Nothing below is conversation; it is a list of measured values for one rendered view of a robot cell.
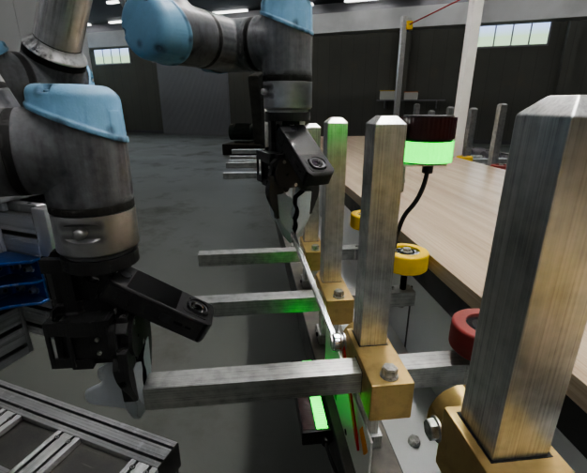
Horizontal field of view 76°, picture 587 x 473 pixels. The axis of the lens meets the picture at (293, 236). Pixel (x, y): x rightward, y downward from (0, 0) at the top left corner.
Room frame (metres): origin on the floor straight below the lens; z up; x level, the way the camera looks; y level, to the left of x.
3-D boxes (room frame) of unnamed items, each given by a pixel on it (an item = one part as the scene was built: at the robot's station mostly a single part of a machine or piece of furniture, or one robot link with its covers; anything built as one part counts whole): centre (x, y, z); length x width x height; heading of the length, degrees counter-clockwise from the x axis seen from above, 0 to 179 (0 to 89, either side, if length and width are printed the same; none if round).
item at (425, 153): (0.43, -0.15, 1.11); 0.06 x 0.06 x 0.02
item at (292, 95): (0.62, 0.01, 1.17); 0.08 x 0.08 x 0.05
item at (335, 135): (0.68, -0.07, 0.90); 0.04 x 0.04 x 0.48; 6
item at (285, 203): (0.62, 0.02, 0.98); 0.06 x 0.03 x 0.09; 27
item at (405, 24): (3.35, -0.89, 1.25); 0.09 x 0.08 x 1.10; 6
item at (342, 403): (0.46, -0.07, 0.75); 0.26 x 0.01 x 0.10; 6
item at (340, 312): (0.66, -0.08, 0.81); 0.14 x 0.06 x 0.05; 6
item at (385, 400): (0.41, -0.11, 0.84); 0.14 x 0.06 x 0.05; 6
